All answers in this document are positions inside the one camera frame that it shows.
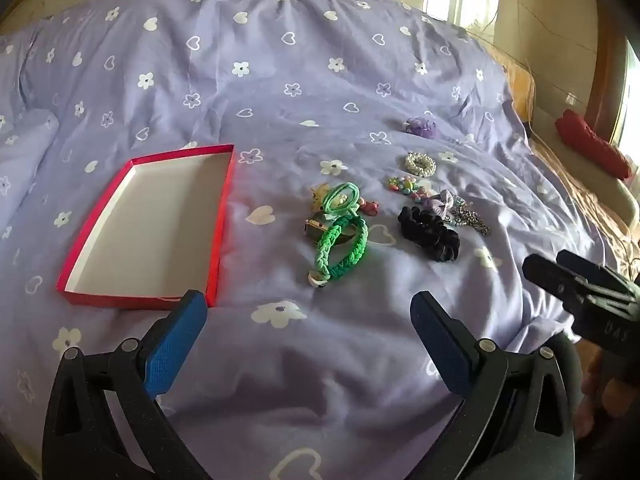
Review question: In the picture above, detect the silver chain necklace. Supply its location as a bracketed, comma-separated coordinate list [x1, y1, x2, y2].
[442, 199, 492, 237]

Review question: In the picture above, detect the light green hair tie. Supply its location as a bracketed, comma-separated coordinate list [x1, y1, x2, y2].
[321, 183, 362, 220]

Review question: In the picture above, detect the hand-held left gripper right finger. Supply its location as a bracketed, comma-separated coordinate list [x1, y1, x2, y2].
[410, 290, 576, 480]

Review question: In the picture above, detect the person's right hand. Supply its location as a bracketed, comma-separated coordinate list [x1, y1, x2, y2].
[575, 345, 640, 438]

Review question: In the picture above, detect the red cloth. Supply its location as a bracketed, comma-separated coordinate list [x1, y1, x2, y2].
[554, 108, 634, 181]

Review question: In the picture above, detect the black scrunchie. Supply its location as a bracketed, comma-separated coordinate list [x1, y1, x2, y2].
[397, 205, 460, 263]

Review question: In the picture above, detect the orange bed sheet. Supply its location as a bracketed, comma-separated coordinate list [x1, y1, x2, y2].
[482, 42, 640, 273]

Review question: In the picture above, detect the white pearl bracelet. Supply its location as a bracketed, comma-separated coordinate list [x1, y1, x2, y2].
[404, 152, 438, 177]

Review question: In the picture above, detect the red cardboard box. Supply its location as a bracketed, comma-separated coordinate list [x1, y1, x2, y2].
[56, 143, 236, 311]

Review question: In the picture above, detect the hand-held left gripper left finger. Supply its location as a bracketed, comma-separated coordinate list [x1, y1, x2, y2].
[42, 289, 211, 480]

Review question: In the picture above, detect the green braided bracelet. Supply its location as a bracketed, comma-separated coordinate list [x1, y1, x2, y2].
[313, 216, 370, 289]

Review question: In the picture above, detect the purple bow hair clip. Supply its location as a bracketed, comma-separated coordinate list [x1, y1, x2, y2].
[430, 189, 458, 214]

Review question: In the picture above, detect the purple scrunchie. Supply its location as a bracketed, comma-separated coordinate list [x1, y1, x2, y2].
[404, 117, 444, 141]

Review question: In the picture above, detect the colourful bead bracelet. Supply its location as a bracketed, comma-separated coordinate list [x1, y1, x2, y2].
[385, 174, 437, 206]

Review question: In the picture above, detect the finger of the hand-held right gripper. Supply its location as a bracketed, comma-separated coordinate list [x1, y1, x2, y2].
[556, 249, 640, 292]
[522, 253, 601, 308]

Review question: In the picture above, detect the purple flower print blanket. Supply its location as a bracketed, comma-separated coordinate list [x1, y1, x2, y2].
[0, 0, 618, 480]

